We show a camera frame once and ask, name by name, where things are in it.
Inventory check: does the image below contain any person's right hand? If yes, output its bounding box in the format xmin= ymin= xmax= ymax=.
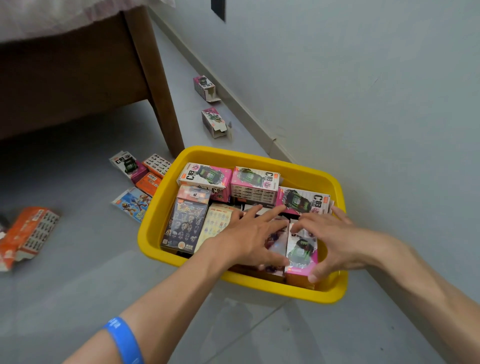
xmin=290 ymin=205 xmax=380 ymax=284

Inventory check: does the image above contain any person's left hand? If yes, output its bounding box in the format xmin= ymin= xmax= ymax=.
xmin=199 ymin=204 xmax=290 ymax=272

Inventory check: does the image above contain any purple character toy box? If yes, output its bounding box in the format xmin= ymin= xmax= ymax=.
xmin=228 ymin=215 xmax=290 ymax=284

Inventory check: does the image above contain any pink car toy box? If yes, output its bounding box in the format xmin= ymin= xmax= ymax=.
xmin=275 ymin=186 xmax=334 ymax=217
xmin=193 ymin=75 xmax=221 ymax=103
xmin=176 ymin=162 xmax=233 ymax=203
xmin=230 ymin=166 xmax=281 ymax=206
xmin=201 ymin=107 xmax=229 ymax=139
xmin=284 ymin=220 xmax=319 ymax=290
xmin=109 ymin=151 xmax=148 ymax=184

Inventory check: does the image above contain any person's left forearm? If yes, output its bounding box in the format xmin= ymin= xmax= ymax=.
xmin=62 ymin=240 xmax=227 ymax=364

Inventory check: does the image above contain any person's right forearm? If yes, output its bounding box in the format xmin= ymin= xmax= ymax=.
xmin=369 ymin=234 xmax=480 ymax=364

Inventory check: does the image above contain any pale yellow figures toy box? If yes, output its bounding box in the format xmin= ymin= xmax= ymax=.
xmin=193 ymin=203 xmax=237 ymax=253

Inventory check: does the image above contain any dark blue figures toy box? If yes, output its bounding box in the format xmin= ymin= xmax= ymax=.
xmin=160 ymin=185 xmax=212 ymax=255

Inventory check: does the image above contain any yellow plastic bin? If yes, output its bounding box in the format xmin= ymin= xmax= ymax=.
xmin=137 ymin=145 xmax=349 ymax=304

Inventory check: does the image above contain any small orange toy box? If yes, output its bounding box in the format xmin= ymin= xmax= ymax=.
xmin=135 ymin=172 xmax=163 ymax=197

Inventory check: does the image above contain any white figure-grid toy box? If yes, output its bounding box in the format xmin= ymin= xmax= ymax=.
xmin=142 ymin=153 xmax=173 ymax=179

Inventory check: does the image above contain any open pink car toy box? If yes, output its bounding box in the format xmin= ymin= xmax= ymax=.
xmin=201 ymin=107 xmax=229 ymax=139
xmin=193 ymin=75 xmax=221 ymax=103

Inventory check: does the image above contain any blue cartoon character toy box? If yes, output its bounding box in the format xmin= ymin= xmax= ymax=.
xmin=111 ymin=187 xmax=152 ymax=223

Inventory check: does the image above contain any grey baseboard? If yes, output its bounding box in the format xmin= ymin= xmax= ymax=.
xmin=148 ymin=7 xmax=298 ymax=164

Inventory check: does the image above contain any blue silicone wristband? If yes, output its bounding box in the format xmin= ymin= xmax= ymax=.
xmin=103 ymin=317 xmax=145 ymax=364

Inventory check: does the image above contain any torn orange toy box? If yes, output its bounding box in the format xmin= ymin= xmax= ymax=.
xmin=0 ymin=206 xmax=61 ymax=272

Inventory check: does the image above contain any white pink bedsheet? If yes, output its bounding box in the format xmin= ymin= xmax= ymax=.
xmin=0 ymin=0 xmax=176 ymax=43

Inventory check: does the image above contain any dark wall socket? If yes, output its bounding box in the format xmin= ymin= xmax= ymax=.
xmin=210 ymin=0 xmax=227 ymax=22

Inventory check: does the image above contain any brown wooden bed frame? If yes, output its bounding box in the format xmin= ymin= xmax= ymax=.
xmin=0 ymin=5 xmax=185 ymax=158

